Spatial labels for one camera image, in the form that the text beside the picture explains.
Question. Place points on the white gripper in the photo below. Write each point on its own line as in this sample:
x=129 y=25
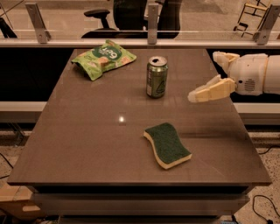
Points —
x=248 y=73

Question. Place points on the green soda can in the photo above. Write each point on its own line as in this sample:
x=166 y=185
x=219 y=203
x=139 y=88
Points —
x=156 y=77

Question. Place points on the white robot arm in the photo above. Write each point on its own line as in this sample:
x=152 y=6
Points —
x=271 y=79

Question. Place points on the wooden stool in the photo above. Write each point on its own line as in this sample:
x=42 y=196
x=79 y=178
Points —
x=251 y=17

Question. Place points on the green and yellow sponge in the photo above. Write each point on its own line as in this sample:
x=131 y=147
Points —
x=167 y=147

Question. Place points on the black office chair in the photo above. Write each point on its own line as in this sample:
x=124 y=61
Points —
x=131 y=23

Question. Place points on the green snack bag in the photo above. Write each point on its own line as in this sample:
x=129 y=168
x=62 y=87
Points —
x=97 y=61

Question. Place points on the brown table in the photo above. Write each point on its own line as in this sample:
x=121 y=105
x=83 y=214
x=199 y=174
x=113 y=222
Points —
x=87 y=158

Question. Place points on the cardboard box under table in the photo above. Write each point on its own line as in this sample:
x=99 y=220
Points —
x=17 y=202

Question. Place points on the right metal rail bracket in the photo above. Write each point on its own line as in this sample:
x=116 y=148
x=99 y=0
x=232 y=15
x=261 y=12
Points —
x=262 y=36

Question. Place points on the metal rail bracket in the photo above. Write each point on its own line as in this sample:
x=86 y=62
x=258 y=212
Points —
x=262 y=36
x=42 y=34
x=152 y=23

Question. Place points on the middle metal rail bracket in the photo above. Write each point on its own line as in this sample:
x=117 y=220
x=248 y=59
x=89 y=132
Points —
x=152 y=23

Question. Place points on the left metal rail bracket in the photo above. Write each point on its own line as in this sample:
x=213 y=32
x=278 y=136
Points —
x=42 y=34

